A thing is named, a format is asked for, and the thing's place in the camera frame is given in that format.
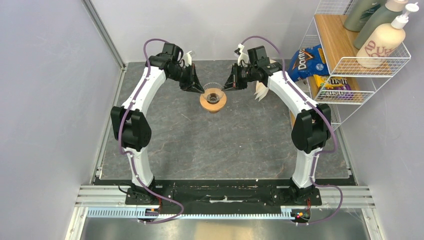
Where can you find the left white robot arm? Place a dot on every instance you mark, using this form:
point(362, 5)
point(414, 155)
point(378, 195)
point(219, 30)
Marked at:
point(129, 121)

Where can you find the green bottle beige cap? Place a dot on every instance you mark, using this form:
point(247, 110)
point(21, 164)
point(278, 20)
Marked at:
point(385, 14)

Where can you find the yellow M&M's candy bag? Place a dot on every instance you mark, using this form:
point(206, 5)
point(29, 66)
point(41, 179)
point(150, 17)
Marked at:
point(334, 88)

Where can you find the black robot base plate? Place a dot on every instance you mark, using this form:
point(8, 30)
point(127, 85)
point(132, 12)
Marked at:
point(231, 196)

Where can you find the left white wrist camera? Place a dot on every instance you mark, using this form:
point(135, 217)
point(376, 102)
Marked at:
point(187, 58)

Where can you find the white wire shelf rack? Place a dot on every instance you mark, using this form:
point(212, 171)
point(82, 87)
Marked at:
point(326, 29)

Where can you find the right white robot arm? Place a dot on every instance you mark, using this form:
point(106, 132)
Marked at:
point(312, 120)

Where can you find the cream pump lotion bottle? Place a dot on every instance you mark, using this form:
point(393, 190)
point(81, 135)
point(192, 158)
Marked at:
point(385, 39)

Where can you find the dark green bottle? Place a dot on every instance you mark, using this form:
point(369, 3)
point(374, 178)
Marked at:
point(361, 13)

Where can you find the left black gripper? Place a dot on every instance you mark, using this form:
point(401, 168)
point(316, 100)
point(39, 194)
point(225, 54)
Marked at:
point(193, 84)

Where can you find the clear glass dripper cone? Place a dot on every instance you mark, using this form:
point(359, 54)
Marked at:
point(213, 92)

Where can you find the aluminium frame rail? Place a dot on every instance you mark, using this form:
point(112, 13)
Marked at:
point(101, 213)

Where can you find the blue Doritos chip bag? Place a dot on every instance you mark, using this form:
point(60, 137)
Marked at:
point(307, 62)

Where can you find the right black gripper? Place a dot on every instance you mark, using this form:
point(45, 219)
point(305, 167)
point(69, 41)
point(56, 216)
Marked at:
point(233, 83)

